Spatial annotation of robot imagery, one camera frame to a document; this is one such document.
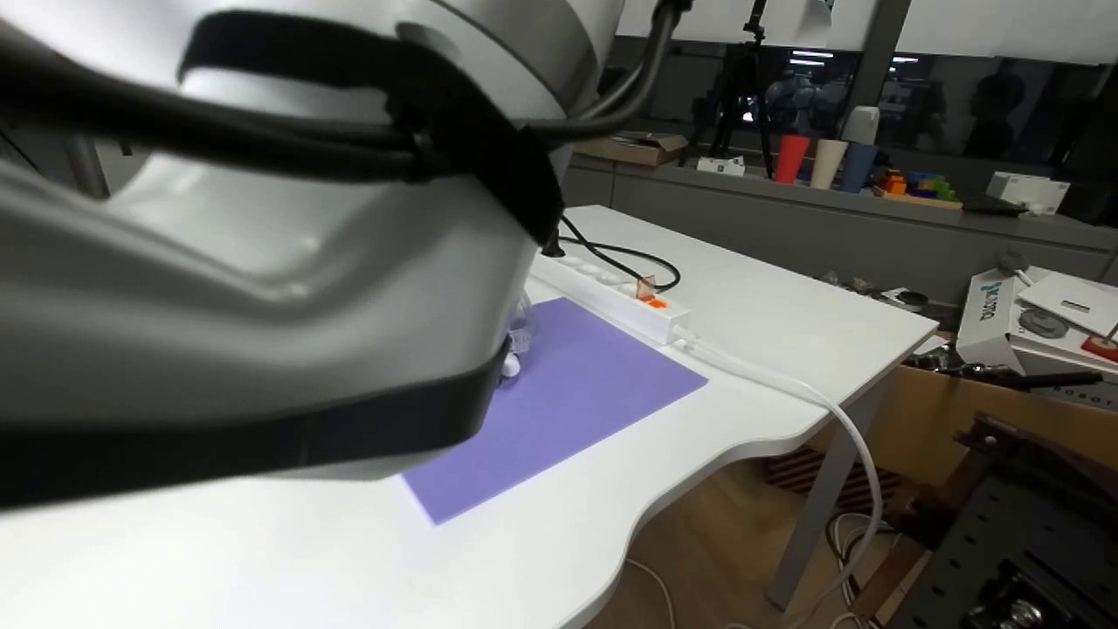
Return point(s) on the white power strip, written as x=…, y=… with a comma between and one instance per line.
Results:
x=616, y=293

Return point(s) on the long grey counter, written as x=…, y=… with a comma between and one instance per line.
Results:
x=817, y=228

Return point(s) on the plain white box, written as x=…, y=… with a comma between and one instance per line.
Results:
x=1030, y=192

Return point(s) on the red cup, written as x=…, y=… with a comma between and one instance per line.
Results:
x=790, y=158

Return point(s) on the black perforated board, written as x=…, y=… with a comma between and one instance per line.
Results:
x=1025, y=548

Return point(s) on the grey table leg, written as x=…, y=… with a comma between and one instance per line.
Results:
x=826, y=491

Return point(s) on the white upturned cup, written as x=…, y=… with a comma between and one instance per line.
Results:
x=863, y=123

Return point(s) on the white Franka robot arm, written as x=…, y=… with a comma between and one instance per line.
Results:
x=290, y=293

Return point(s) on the black camera tripod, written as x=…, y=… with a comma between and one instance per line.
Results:
x=747, y=82

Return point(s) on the colourful toy blocks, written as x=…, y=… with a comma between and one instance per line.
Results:
x=912, y=183

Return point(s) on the white printed carton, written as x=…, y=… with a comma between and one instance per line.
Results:
x=987, y=315

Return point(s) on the flat cardboard box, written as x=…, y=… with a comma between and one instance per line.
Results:
x=642, y=150

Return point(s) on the blue cup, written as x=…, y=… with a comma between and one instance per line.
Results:
x=856, y=166

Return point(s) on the purple paper mat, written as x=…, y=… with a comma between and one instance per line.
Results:
x=580, y=397

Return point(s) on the beige cup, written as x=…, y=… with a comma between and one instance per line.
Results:
x=830, y=162

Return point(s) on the stack of white boxes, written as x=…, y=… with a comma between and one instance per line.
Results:
x=1071, y=315

